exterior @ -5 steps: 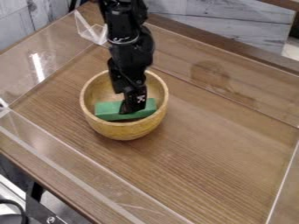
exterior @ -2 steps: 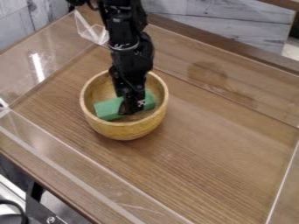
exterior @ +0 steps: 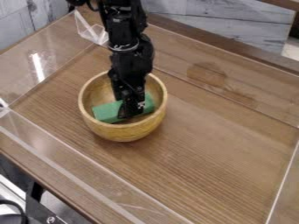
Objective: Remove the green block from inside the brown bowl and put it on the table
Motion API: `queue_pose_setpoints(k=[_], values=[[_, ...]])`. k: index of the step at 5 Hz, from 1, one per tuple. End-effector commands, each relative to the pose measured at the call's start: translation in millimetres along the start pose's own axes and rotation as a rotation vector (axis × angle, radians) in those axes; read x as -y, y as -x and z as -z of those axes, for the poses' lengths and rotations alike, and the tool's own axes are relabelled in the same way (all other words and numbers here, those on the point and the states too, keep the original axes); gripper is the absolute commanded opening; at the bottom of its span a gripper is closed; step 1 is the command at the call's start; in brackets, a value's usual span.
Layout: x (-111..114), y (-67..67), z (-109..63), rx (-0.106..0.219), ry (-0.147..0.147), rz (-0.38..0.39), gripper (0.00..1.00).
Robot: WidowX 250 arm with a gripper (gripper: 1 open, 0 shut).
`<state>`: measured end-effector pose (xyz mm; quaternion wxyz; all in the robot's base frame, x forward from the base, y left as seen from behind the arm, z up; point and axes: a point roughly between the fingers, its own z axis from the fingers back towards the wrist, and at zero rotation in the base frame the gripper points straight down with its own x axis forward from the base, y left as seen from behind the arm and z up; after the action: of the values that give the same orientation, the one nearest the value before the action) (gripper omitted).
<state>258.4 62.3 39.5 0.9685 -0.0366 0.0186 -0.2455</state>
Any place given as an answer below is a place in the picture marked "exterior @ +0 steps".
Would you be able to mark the green rectangular block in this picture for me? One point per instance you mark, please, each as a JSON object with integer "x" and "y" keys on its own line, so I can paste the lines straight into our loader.
{"x": 107, "y": 111}

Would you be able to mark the clear acrylic corner bracket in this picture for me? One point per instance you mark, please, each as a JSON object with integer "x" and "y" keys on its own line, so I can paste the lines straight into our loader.
{"x": 94, "y": 32}

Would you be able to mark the black table leg frame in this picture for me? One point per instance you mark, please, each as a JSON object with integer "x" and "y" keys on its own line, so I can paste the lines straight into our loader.
{"x": 39, "y": 214}

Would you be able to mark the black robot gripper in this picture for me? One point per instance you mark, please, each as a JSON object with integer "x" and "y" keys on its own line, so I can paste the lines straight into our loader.
{"x": 131, "y": 65}

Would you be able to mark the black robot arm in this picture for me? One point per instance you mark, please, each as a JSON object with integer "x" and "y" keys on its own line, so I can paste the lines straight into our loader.
{"x": 124, "y": 20}

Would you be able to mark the brown wooden bowl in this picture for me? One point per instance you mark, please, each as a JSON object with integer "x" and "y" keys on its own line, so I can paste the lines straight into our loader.
{"x": 96, "y": 94}

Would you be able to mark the clear acrylic tray walls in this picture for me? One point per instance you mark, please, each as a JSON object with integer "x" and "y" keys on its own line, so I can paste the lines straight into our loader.
{"x": 218, "y": 164}

